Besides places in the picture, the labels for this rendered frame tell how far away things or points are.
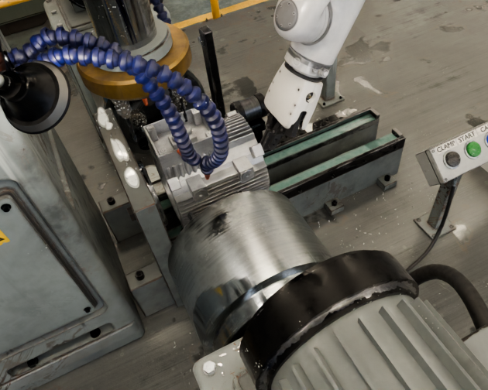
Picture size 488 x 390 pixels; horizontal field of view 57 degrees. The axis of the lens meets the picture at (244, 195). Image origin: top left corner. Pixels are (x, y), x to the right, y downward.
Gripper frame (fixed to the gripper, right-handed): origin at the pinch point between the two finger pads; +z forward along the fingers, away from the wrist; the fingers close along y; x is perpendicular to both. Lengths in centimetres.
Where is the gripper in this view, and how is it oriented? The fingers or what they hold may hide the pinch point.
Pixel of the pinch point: (270, 139)
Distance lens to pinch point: 91.0
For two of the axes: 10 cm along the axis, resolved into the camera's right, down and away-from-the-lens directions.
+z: -3.6, 7.6, 5.4
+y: -4.4, -6.5, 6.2
